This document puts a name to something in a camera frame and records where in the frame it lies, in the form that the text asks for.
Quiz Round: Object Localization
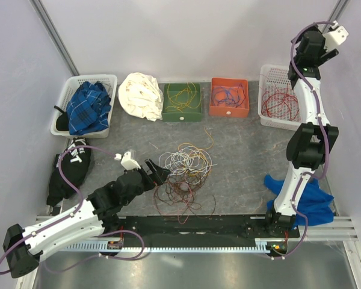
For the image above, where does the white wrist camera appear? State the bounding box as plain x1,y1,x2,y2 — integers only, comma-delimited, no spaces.
114,149,141,170
323,21,349,52

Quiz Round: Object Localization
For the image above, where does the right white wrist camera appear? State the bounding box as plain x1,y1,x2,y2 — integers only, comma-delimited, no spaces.
323,21,349,52

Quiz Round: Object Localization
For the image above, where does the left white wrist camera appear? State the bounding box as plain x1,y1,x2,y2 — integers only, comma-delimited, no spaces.
114,149,141,170

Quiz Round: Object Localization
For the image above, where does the black printed t-shirt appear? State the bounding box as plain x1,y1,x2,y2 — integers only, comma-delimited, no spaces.
46,148,91,207

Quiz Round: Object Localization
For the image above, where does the red wire in basket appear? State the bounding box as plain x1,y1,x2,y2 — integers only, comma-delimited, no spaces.
258,68,304,123

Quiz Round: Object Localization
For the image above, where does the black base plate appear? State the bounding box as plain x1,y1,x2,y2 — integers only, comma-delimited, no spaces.
105,214,300,239

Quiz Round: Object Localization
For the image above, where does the blue wire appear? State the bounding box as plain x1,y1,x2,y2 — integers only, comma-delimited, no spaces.
212,85,244,108
216,80,248,108

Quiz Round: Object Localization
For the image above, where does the black cloth in basket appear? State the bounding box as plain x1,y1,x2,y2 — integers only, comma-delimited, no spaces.
54,105,69,132

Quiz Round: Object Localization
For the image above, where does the multicolour wire pile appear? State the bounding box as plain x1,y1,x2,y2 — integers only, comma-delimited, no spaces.
153,126,219,225

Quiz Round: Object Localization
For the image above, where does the right white plastic basket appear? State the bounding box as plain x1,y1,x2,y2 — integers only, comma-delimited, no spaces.
258,64,301,131

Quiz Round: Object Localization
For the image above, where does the orange drawer box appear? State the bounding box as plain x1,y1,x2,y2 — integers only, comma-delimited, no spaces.
209,77,250,118

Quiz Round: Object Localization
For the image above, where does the light blue cable duct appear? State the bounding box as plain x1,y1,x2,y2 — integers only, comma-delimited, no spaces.
61,239,275,253

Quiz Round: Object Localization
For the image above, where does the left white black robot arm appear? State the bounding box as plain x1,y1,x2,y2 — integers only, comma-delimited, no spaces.
3,160,170,279

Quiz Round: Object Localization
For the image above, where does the blue plaid cloth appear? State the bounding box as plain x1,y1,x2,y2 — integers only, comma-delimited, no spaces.
66,81,111,135

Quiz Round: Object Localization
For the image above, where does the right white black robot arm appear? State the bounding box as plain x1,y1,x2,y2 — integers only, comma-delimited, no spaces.
263,23,339,237

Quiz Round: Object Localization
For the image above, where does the cream white cloth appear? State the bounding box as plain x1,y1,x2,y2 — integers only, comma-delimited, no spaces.
118,72,164,122

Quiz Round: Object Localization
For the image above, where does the green drawer box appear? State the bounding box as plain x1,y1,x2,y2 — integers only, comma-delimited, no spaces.
162,82,203,122

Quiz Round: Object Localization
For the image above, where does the left white plastic basket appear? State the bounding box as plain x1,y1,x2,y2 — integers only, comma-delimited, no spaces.
50,74,117,138

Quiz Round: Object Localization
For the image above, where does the white plastic basket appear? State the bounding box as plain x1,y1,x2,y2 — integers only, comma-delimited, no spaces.
258,64,301,131
50,74,117,138

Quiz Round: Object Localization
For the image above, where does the yellow wire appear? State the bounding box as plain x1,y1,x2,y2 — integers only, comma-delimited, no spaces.
164,82,204,114

